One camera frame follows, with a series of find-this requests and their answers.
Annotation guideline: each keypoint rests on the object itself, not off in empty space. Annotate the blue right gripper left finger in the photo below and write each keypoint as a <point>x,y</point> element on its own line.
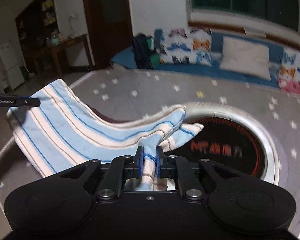
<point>139,160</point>

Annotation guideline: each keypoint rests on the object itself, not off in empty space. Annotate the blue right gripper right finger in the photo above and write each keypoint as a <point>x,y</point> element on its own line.
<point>160,156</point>

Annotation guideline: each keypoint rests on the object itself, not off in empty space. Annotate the blue white striped shirt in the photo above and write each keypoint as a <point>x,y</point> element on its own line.
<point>64,132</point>

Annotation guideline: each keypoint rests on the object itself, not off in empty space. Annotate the white refrigerator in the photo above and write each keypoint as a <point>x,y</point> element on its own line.
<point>11,67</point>

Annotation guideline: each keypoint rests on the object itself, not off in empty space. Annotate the grey star-pattern bed cover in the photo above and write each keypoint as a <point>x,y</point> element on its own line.
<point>130,95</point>

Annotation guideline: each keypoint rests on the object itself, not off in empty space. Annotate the wooden side table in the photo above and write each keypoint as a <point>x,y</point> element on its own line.
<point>59,56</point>

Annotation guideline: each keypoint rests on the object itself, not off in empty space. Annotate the dark wooden shelf cabinet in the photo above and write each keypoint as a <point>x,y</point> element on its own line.
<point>35,25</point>

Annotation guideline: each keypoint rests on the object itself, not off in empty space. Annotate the blue covered sofa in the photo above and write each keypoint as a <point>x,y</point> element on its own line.
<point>125,58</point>

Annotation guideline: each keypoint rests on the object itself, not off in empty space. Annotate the dark blue backpack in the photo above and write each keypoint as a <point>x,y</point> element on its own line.
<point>145,53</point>

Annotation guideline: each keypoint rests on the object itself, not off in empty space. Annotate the left butterfly pillow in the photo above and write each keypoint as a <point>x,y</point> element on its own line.
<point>184,46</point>

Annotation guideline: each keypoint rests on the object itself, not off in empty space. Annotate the butterfly pillow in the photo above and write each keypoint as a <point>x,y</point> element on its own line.
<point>290,64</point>
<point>184,46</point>

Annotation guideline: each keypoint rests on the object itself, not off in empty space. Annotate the beige plain pillow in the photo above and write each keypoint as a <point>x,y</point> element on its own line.
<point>245,57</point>

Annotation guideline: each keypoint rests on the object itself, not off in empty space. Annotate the dark wooden door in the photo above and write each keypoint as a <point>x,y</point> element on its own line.
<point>109,28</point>

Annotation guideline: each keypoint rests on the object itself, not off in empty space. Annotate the pink plush toy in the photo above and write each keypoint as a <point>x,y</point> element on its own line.
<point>289,85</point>

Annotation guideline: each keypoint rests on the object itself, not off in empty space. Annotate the white book on sill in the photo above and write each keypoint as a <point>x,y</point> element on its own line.
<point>254,33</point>

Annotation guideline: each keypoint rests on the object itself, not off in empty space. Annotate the right butterfly pillow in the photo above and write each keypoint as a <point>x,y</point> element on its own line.
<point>290,64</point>

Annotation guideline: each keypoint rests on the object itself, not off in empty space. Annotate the white wall socket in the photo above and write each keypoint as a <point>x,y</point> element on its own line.
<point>72,17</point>

